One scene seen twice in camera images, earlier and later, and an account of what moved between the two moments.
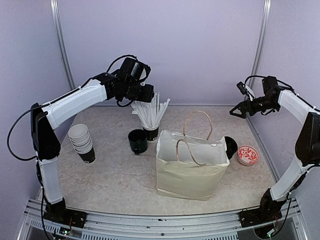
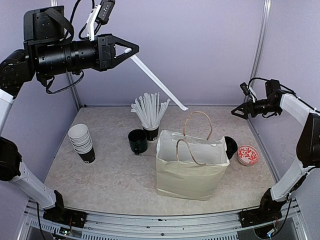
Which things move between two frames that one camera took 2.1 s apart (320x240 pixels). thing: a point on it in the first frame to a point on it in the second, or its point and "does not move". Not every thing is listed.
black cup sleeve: x=138 y=141 does not move
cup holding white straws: x=150 y=114 does not move
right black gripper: x=242 y=105 does not move
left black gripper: x=148 y=94 to x=105 y=57
